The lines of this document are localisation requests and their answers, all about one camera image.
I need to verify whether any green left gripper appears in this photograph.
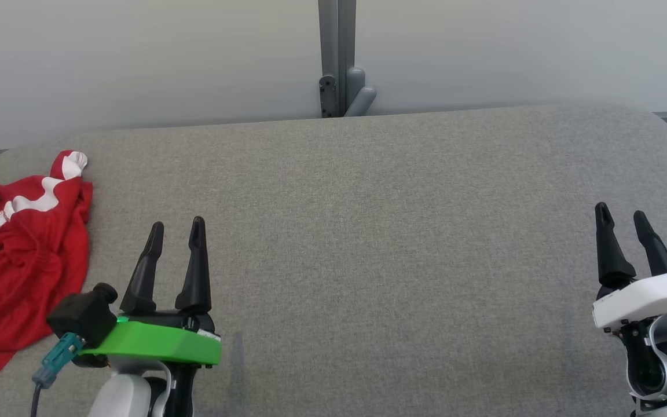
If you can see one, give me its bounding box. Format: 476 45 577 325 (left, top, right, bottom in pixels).
82 217 222 367

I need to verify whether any grey metal partition post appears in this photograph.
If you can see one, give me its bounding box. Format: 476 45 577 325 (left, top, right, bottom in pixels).
318 0 378 118

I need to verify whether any teal left camera connector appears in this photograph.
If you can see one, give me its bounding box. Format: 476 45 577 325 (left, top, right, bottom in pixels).
32 333 86 389

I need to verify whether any grey fabric sofa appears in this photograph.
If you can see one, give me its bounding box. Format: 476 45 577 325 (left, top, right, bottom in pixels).
0 103 667 417

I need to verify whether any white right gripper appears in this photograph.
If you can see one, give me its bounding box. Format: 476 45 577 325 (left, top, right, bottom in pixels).
592 202 667 334

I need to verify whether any red shorts white waistband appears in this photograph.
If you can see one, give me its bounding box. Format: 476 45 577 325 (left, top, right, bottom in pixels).
0 151 93 374

